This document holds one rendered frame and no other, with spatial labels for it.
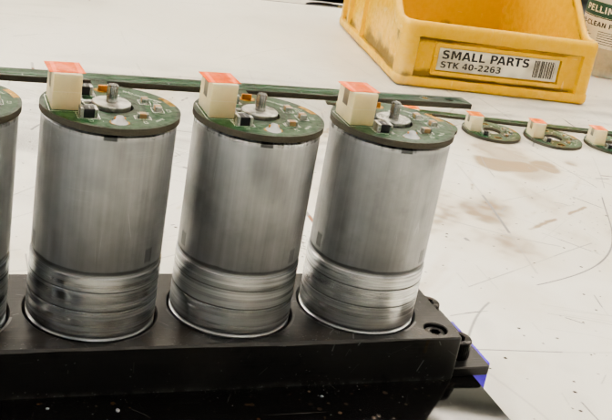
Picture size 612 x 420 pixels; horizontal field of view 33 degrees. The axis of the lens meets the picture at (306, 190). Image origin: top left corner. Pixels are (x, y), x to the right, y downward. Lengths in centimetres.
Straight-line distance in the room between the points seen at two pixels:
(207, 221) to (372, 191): 3
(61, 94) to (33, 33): 30
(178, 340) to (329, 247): 4
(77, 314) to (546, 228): 20
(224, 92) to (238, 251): 3
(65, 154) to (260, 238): 4
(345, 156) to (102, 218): 5
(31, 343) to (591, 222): 22
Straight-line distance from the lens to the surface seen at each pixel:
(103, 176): 18
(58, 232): 19
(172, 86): 21
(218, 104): 19
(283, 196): 19
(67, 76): 18
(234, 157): 19
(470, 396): 22
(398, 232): 20
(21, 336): 20
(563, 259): 33
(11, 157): 18
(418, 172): 20
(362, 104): 20
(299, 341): 20
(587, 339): 28
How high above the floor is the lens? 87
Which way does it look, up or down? 21 degrees down
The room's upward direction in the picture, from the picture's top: 10 degrees clockwise
